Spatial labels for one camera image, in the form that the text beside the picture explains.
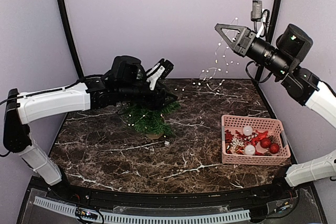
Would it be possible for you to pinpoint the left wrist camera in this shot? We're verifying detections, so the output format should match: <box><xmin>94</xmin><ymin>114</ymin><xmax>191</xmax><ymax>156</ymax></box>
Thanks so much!
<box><xmin>146</xmin><ymin>58</ymin><xmax>174</xmax><ymax>91</ymax></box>

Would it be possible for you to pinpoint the small green christmas tree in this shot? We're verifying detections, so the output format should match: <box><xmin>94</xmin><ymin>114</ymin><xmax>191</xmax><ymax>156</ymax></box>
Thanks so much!
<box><xmin>120</xmin><ymin>101</ymin><xmax>181</xmax><ymax>136</ymax></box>

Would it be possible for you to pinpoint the red bow ornament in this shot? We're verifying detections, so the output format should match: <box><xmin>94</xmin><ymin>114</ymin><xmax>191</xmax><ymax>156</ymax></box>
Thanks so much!
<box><xmin>251</xmin><ymin>131</ymin><xmax>268</xmax><ymax>142</ymax></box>

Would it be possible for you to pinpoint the black front table rail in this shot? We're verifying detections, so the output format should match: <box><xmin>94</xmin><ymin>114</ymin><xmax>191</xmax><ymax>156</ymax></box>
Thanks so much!
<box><xmin>47</xmin><ymin>166</ymin><xmax>300</xmax><ymax>210</ymax></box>

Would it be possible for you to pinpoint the white snowflake ornament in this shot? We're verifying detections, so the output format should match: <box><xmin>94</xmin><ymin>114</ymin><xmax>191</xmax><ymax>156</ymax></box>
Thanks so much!
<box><xmin>231</xmin><ymin>137</ymin><xmax>244</xmax><ymax>148</ymax></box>

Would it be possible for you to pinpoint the red glitter ball left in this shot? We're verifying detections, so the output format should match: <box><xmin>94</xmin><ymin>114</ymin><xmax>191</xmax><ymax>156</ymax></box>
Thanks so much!
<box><xmin>260</xmin><ymin>137</ymin><xmax>272</xmax><ymax>149</ymax></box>

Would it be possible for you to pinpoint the fairy light string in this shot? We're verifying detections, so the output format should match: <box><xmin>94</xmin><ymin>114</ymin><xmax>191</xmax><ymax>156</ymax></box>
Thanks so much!
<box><xmin>125</xmin><ymin>17</ymin><xmax>241</xmax><ymax>138</ymax></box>

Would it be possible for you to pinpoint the red glitter ball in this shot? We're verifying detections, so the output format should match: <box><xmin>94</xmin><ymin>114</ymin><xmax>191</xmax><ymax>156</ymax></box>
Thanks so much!
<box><xmin>269</xmin><ymin>143</ymin><xmax>280</xmax><ymax>154</ymax></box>
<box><xmin>260</xmin><ymin>137</ymin><xmax>272</xmax><ymax>149</ymax></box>

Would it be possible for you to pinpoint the white ball ornament lower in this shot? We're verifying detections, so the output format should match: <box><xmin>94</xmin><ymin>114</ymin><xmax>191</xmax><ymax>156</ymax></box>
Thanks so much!
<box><xmin>244</xmin><ymin>145</ymin><xmax>256</xmax><ymax>156</ymax></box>

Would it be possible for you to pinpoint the white ball ornament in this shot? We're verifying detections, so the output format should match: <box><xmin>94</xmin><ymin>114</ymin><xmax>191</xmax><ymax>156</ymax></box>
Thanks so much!
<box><xmin>243</xmin><ymin>125</ymin><xmax>253</xmax><ymax>136</ymax></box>
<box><xmin>244</xmin><ymin>145</ymin><xmax>256</xmax><ymax>156</ymax></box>

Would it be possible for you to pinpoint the pink plastic basket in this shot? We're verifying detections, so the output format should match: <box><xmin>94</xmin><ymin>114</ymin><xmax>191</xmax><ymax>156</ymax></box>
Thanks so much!
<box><xmin>222</xmin><ymin>115</ymin><xmax>291</xmax><ymax>166</ymax></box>

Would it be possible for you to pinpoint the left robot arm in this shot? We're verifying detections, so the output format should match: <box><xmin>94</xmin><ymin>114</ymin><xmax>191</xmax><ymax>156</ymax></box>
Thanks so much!
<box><xmin>3</xmin><ymin>56</ymin><xmax>177</xmax><ymax>201</ymax></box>

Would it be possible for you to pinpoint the red glitter ball right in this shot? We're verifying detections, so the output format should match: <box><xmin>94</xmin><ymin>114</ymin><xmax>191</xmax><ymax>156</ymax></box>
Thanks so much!
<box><xmin>269</xmin><ymin>143</ymin><xmax>280</xmax><ymax>154</ymax></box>

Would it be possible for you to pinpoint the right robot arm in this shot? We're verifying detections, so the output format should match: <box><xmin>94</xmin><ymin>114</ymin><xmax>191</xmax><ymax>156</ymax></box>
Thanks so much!
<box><xmin>215</xmin><ymin>24</ymin><xmax>335</xmax><ymax>200</ymax></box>

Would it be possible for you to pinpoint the white slotted cable duct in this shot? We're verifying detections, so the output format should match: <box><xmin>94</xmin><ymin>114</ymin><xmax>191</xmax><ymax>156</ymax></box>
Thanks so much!
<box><xmin>33</xmin><ymin>196</ymin><xmax>251</xmax><ymax>223</ymax></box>

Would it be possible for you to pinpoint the white ball ornament upper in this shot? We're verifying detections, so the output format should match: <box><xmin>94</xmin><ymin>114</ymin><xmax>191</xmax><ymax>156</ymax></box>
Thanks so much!
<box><xmin>243</xmin><ymin>125</ymin><xmax>253</xmax><ymax>136</ymax></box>

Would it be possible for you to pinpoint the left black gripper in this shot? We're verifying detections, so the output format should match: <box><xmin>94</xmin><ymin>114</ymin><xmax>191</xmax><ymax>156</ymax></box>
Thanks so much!
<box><xmin>118</xmin><ymin>81</ymin><xmax>179</xmax><ymax>111</ymax></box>

